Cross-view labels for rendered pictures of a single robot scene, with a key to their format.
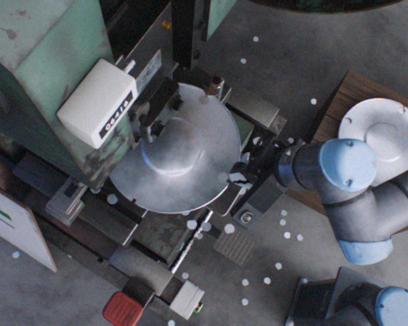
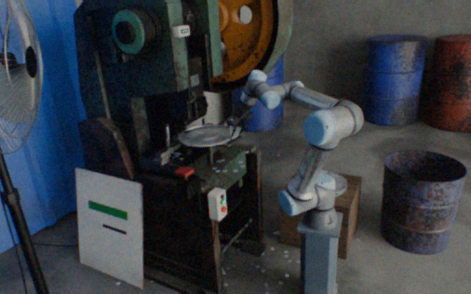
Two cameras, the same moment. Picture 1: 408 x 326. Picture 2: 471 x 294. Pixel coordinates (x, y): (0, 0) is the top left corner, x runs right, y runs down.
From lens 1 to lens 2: 1.50 m
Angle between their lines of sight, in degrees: 51
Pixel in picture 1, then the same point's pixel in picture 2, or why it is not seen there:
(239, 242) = (255, 246)
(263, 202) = (238, 114)
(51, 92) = (171, 19)
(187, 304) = (216, 193)
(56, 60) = (173, 11)
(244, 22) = not seen: hidden behind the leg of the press
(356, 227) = (263, 88)
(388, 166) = not seen: hidden behind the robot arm
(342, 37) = not seen: hidden behind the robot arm
